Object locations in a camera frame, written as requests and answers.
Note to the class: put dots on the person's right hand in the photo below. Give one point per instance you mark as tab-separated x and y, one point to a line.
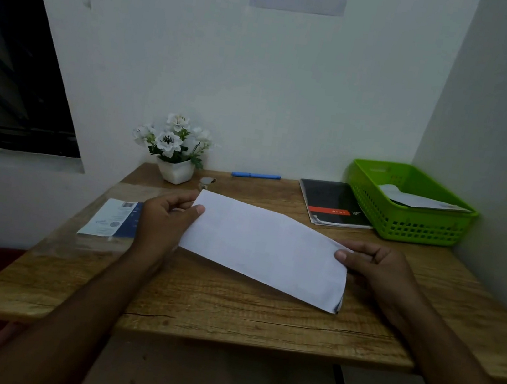
387	280

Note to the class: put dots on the dark window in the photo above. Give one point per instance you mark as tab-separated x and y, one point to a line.
15	68

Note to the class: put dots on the white potted artificial flowers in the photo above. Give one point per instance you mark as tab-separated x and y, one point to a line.
175	173

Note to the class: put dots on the person's left forearm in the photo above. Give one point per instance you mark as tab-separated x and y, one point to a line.
71	328

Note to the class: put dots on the black notebook with red label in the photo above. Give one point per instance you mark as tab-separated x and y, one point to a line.
329	196

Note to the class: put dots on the green plastic basket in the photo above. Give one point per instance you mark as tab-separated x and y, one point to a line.
400	228

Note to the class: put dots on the blue pen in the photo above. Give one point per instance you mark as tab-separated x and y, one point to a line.
256	175

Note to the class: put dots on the clear plastic sheet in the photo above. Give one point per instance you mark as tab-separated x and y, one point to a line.
83	249

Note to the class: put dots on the person's left hand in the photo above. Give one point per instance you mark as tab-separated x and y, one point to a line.
162	228

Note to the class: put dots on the blue and white leaflet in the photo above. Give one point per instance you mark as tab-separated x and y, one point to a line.
107	220

